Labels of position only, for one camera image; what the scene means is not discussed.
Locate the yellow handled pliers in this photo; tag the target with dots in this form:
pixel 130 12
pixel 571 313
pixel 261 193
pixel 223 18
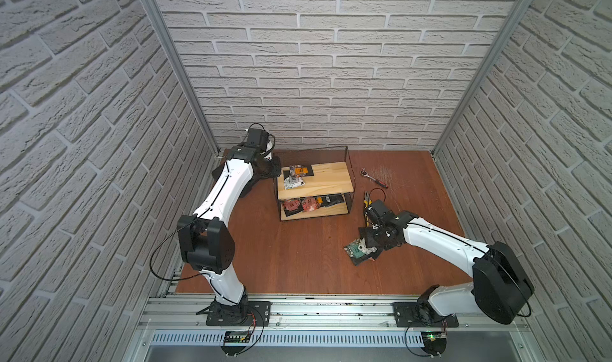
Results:
pixel 366 201

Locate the red handled ratchet wrench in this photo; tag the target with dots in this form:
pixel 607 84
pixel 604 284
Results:
pixel 380 183

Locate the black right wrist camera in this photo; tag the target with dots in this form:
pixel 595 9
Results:
pixel 379 214

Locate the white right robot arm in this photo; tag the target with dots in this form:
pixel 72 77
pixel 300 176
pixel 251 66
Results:
pixel 500 288

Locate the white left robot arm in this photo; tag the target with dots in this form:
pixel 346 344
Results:
pixel 204 238

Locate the aluminium mounting rail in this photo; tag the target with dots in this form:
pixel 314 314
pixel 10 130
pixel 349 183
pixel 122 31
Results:
pixel 287 312

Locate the wooden two-tier wire shelf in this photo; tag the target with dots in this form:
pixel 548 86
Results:
pixel 331 173

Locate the right controller board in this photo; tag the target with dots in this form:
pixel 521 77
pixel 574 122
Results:
pixel 434 344

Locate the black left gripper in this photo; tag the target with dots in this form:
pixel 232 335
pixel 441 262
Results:
pixel 268 168

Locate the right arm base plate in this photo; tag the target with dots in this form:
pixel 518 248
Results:
pixel 418 315

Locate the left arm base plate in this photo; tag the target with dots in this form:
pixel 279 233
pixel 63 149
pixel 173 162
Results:
pixel 254 312

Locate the controller board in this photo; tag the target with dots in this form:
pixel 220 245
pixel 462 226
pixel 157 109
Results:
pixel 434 344
pixel 234 342

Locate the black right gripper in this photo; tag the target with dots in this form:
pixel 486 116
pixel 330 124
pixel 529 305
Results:
pixel 366 234

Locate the red tea bag lower shelf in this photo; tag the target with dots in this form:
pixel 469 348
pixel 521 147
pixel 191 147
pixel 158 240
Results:
pixel 292 206

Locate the black tea bag lower shelf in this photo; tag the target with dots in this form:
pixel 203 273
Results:
pixel 330 200

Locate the left controller board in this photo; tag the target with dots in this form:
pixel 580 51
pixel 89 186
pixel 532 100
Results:
pixel 234 342

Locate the green tea bag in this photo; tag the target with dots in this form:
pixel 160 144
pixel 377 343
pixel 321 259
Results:
pixel 357 252

